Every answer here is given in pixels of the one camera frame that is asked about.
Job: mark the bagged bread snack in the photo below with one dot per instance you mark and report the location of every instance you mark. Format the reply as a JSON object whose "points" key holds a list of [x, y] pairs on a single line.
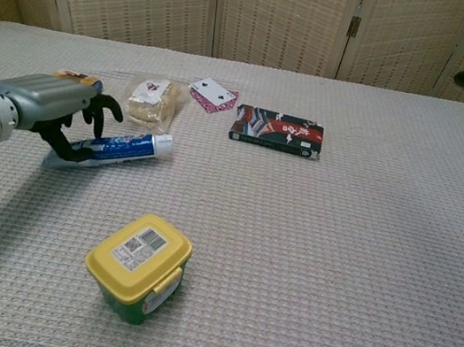
{"points": [[152, 101]]}

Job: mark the dark box with red label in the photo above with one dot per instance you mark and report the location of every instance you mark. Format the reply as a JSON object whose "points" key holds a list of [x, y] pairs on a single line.
{"points": [[275, 132]]}

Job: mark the yellow lidded green container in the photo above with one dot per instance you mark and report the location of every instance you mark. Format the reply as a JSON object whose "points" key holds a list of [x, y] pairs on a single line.
{"points": [[138, 260]]}

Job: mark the blue and yellow carton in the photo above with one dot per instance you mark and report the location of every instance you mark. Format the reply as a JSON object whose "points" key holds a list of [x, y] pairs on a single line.
{"points": [[78, 77]]}

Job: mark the brass screen hinge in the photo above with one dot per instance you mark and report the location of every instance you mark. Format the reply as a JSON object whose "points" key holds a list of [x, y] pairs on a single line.
{"points": [[353, 26]]}

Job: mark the playing card deck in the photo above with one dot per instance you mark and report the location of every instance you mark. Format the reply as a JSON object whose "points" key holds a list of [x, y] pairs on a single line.
{"points": [[212, 93]]}

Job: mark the blue white toothpaste tube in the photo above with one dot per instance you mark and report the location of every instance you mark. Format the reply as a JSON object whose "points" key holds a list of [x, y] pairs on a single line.
{"points": [[129, 146]]}

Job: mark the white waffle weave tablecloth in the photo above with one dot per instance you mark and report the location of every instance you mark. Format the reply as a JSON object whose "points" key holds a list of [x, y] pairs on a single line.
{"points": [[336, 246]]}

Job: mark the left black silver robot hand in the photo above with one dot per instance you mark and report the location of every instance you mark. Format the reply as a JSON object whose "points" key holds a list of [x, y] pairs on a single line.
{"points": [[43, 97]]}

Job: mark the woven rattan folding screen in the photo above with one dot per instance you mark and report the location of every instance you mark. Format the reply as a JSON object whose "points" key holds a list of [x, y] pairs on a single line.
{"points": [[282, 16]]}

